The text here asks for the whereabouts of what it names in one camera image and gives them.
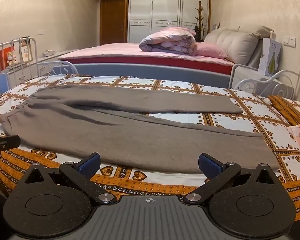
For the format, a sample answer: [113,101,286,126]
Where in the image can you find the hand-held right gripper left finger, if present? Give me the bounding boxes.
[24,152,117,204]

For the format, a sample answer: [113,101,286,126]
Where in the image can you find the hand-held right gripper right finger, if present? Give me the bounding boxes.
[183,153,277,204]

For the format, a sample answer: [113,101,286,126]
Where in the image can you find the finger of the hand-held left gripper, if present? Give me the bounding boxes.
[0,135,21,164]

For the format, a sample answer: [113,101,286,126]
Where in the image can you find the grey pants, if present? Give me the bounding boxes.
[0,84,282,174]

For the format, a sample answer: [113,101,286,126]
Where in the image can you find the orange heart patterned bed sheet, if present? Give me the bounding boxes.
[0,74,300,214]

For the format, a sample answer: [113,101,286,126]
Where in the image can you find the light blue board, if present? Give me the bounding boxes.
[0,74,10,95]

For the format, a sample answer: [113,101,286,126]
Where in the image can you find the white dresser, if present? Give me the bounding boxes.
[5,50,80,87]

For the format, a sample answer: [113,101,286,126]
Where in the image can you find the red box with teddy bear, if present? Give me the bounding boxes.
[0,46,17,70]

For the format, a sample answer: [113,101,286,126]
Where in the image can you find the white picture card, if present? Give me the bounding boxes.
[19,39,32,62]

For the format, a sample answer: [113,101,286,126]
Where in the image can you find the orange patterned pillow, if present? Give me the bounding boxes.
[269,95,300,127]

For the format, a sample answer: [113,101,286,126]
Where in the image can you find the pink pillow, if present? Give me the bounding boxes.
[194,42,229,59]

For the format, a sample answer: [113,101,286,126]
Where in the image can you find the bed with pink sheet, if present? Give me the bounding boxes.
[52,41,238,88]

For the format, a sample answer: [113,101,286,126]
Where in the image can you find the white box with pear print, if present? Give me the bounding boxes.
[259,38,282,77]

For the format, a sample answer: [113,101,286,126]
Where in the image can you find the beige padded headboard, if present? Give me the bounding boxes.
[204,25,273,65]

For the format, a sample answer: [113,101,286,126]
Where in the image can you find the folded pink floral quilt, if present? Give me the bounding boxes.
[139,27,198,56]

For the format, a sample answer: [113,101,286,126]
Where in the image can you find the brown wooden door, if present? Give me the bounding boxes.
[100,0,128,46]

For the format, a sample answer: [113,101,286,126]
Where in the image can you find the wooden coat rack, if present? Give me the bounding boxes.
[194,1,208,42]

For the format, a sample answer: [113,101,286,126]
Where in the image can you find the white door wardrobe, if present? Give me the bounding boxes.
[89,0,212,44]

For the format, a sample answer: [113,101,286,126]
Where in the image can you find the white light switch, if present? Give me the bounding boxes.
[284,35,297,47]

